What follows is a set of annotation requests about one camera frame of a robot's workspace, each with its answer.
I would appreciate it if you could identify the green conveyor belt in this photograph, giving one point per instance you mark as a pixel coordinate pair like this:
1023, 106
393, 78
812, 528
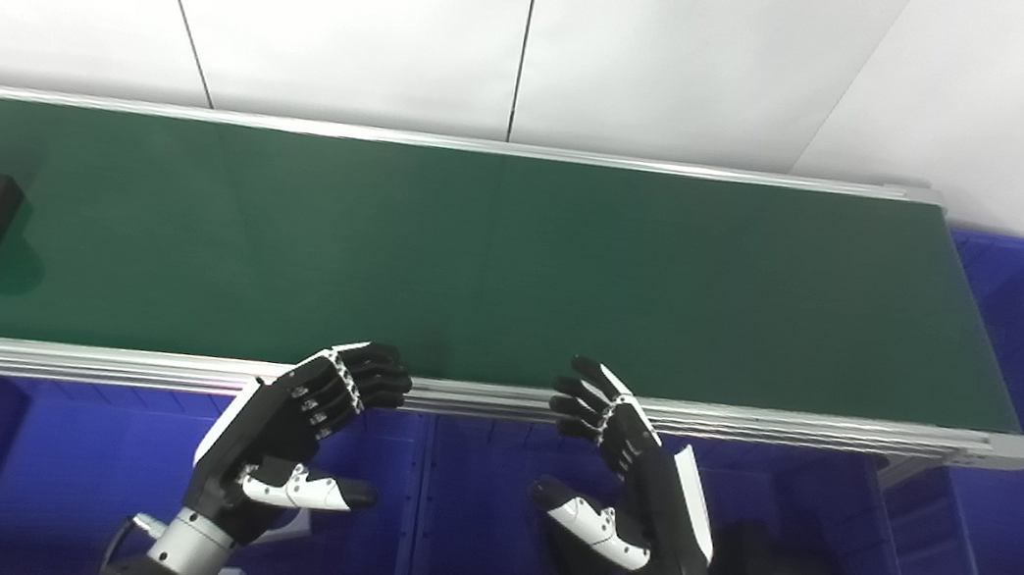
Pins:
751, 425
477, 253

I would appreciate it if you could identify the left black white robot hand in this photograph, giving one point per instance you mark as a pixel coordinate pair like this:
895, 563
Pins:
255, 437

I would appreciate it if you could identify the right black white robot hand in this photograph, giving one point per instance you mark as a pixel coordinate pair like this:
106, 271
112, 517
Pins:
669, 526

